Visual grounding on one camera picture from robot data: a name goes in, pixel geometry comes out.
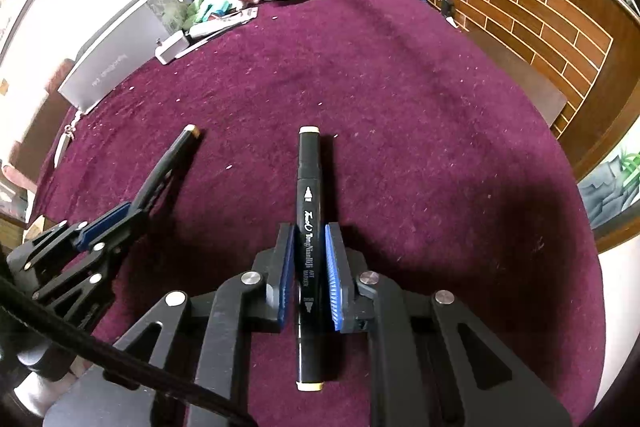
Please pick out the black marker cream cap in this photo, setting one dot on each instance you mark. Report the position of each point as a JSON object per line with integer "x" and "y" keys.
{"x": 310, "y": 177}

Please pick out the white charger box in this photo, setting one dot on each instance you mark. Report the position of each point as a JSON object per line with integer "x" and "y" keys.
{"x": 170, "y": 48}

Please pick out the brown wooden bench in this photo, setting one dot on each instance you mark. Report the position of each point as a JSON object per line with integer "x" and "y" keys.
{"x": 520, "y": 77}

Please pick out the green cloth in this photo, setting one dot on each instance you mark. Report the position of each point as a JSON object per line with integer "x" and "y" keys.
{"x": 205, "y": 4}

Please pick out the black marker brown cap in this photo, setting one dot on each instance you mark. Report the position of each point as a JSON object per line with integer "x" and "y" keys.
{"x": 170, "y": 157}

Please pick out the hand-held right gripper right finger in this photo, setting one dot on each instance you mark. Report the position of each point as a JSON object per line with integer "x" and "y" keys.
{"x": 334, "y": 277}

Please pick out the grey flat box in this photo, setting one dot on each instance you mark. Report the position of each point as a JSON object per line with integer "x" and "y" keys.
{"x": 115, "y": 52}

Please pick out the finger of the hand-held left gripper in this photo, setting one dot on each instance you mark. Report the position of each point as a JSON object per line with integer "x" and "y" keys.
{"x": 95, "y": 279}
{"x": 107, "y": 223}

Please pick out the clear plastic packet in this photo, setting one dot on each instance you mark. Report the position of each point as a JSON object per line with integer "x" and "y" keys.
{"x": 225, "y": 21}

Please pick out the clear black pen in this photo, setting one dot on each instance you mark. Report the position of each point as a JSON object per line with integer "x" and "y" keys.
{"x": 210, "y": 38}

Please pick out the bamboo wall poster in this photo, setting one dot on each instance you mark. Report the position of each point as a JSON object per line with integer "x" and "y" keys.
{"x": 612, "y": 192}

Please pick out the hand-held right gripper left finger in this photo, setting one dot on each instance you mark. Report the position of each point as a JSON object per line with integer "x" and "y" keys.
{"x": 286, "y": 272}

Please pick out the brown chair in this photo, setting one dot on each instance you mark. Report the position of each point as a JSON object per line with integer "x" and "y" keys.
{"x": 40, "y": 127}

